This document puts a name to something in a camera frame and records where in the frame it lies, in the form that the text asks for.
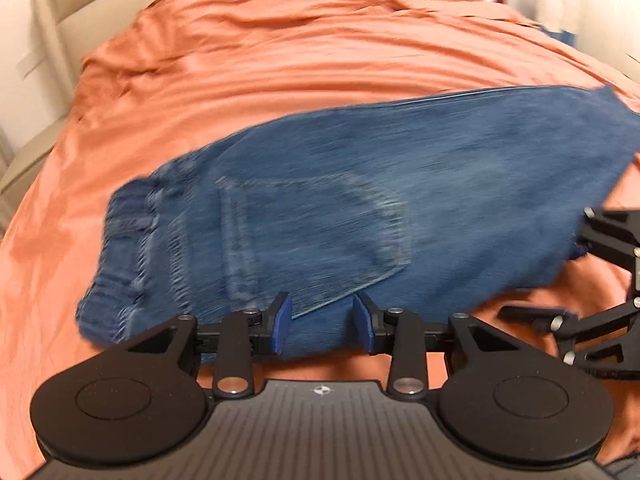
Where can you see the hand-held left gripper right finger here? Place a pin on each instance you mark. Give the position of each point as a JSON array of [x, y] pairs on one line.
[[361, 325]]

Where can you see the blue denim pants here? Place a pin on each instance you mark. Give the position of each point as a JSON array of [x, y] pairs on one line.
[[350, 185]]

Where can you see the beige padded headboard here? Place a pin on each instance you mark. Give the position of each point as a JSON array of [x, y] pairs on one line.
[[65, 25]]

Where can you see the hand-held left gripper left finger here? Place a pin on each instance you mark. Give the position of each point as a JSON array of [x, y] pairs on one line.
[[282, 325]]

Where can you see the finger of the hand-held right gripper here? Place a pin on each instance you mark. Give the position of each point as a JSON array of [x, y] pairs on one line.
[[565, 322], [615, 240]]

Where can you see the beige nightstand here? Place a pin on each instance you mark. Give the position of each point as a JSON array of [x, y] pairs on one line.
[[27, 160]]

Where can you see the blue object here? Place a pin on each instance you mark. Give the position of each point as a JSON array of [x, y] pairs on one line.
[[560, 36]]

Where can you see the orange duvet cover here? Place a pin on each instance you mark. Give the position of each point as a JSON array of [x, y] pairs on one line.
[[300, 50]]

